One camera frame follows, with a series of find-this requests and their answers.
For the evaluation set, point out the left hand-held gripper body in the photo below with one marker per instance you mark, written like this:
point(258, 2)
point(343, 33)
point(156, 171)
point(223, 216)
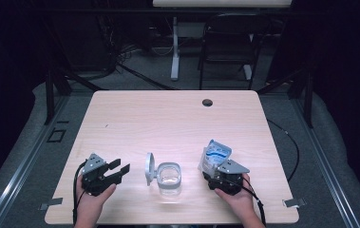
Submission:
point(97, 179)

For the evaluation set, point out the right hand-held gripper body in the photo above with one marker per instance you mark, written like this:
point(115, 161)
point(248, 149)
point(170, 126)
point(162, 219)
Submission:
point(228, 182)

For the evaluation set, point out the white and blue pouch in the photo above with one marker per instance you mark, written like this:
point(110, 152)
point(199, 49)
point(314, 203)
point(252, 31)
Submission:
point(215, 156)

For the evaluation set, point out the clear jar with grey lid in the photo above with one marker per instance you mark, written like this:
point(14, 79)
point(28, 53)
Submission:
point(169, 186)

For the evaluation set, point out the person's right hand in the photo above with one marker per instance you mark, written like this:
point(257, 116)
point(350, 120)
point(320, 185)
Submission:
point(241, 201)

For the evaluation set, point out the person's left hand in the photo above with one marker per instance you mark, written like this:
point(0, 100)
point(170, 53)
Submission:
point(90, 204)

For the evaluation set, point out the grey tape strip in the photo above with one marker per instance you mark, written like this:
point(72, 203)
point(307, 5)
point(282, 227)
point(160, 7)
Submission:
point(51, 202)
point(294, 202)

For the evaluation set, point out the black table grommet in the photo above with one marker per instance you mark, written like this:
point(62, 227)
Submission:
point(207, 102)

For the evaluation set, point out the black metal stand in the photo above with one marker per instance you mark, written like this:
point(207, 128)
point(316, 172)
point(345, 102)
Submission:
point(49, 101)
point(308, 104)

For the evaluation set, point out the black folding chair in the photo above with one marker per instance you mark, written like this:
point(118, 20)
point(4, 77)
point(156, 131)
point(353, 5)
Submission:
point(231, 47)

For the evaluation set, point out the white desk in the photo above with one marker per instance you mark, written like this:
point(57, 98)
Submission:
point(222, 3)

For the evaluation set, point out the aluminium floor rail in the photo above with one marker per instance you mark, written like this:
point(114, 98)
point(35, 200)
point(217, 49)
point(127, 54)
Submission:
point(19, 171)
point(326, 171)

